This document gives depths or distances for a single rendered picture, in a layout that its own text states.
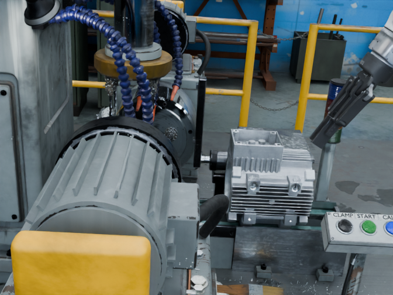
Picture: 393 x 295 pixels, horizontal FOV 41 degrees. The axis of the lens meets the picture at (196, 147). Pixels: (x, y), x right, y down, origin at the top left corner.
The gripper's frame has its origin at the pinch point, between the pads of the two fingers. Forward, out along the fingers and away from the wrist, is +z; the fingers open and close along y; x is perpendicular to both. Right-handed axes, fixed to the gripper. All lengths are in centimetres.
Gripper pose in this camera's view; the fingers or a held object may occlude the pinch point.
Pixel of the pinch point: (324, 131)
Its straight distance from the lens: 126.8
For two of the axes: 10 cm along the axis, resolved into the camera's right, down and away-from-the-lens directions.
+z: -5.5, 7.7, 3.3
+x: 8.3, 5.1, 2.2
